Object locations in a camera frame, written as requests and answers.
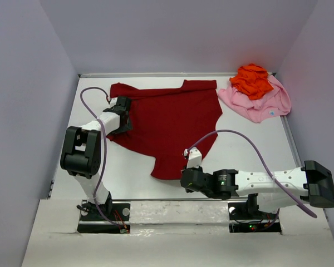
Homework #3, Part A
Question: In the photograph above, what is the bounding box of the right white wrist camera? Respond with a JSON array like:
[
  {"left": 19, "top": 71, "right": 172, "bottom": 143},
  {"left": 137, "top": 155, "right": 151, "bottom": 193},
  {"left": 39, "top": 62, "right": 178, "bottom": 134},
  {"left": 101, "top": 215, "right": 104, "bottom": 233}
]
[{"left": 183, "top": 147, "right": 203, "bottom": 169}]

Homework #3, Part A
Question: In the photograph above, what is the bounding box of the purple cable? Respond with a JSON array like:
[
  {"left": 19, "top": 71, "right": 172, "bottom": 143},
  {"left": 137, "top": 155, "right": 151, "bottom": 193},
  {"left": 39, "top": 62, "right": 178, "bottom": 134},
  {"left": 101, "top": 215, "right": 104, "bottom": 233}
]
[
  {"left": 188, "top": 129, "right": 318, "bottom": 230},
  {"left": 80, "top": 87, "right": 129, "bottom": 233}
]

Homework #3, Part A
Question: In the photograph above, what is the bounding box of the orange t shirt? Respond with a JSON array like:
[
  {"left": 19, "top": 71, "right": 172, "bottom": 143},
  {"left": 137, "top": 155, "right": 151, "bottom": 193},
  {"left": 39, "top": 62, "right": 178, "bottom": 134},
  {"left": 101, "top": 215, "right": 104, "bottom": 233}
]
[{"left": 229, "top": 63, "right": 273, "bottom": 100}]

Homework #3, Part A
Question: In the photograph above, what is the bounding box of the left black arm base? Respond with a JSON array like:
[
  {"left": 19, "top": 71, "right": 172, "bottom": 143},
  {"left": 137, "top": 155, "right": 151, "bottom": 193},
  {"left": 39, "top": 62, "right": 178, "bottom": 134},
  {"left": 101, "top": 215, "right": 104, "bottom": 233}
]
[{"left": 77, "top": 201, "right": 131, "bottom": 234}]

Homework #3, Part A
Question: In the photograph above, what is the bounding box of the dark red t shirt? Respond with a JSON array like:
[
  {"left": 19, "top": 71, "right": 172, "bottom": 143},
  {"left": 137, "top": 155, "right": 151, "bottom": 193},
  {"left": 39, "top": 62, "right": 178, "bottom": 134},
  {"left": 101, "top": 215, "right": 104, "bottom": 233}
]
[{"left": 108, "top": 80, "right": 223, "bottom": 180}]

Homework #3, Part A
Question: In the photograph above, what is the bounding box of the metal rail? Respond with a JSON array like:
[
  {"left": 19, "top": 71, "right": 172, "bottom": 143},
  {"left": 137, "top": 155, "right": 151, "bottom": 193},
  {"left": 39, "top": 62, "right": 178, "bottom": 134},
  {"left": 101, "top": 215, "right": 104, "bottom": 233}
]
[
  {"left": 112, "top": 197, "right": 248, "bottom": 202},
  {"left": 282, "top": 115, "right": 314, "bottom": 197}
]

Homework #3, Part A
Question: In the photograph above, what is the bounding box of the front metal rail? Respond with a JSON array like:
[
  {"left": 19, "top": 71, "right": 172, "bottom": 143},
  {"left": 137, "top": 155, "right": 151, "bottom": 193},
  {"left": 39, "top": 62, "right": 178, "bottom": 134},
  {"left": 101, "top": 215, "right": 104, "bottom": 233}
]
[{"left": 112, "top": 197, "right": 248, "bottom": 202}]

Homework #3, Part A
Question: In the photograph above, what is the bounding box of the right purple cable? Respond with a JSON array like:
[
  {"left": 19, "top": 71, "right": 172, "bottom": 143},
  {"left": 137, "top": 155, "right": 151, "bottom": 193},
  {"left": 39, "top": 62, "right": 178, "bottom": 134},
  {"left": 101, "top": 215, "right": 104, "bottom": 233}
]
[{"left": 188, "top": 129, "right": 318, "bottom": 230}]

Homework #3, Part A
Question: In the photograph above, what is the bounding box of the pink t shirt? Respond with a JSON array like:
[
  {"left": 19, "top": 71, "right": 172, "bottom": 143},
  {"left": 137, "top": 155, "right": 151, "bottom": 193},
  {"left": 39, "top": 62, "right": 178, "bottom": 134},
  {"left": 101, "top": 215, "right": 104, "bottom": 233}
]
[{"left": 217, "top": 75, "right": 292, "bottom": 123}]

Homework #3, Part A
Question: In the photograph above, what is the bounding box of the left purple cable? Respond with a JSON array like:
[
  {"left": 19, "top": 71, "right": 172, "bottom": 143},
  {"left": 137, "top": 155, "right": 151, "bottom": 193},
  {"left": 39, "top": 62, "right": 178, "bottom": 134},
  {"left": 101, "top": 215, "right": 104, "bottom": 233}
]
[{"left": 80, "top": 87, "right": 129, "bottom": 233}]

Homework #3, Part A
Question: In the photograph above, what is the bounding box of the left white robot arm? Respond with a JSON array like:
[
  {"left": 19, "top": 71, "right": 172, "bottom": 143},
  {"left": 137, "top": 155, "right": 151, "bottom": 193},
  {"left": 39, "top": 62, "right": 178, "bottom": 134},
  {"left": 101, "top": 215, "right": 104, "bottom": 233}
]
[{"left": 60, "top": 96, "right": 132, "bottom": 216}]

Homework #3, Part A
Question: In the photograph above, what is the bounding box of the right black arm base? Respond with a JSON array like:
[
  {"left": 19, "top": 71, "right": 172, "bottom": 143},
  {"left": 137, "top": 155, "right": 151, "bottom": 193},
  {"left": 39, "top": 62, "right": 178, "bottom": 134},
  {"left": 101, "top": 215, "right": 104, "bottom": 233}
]
[{"left": 228, "top": 202, "right": 282, "bottom": 234}]

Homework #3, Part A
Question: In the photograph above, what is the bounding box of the right side metal rail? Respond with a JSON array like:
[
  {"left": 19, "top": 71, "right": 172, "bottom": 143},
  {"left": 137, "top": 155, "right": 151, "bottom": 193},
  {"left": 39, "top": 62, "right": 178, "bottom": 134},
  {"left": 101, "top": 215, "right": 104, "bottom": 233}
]
[{"left": 282, "top": 115, "right": 314, "bottom": 197}]

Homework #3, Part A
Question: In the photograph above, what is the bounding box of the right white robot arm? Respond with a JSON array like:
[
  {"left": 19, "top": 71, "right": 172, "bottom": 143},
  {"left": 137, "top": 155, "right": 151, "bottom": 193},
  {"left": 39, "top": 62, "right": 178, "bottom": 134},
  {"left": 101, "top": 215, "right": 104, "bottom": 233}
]
[{"left": 180, "top": 161, "right": 334, "bottom": 215}]

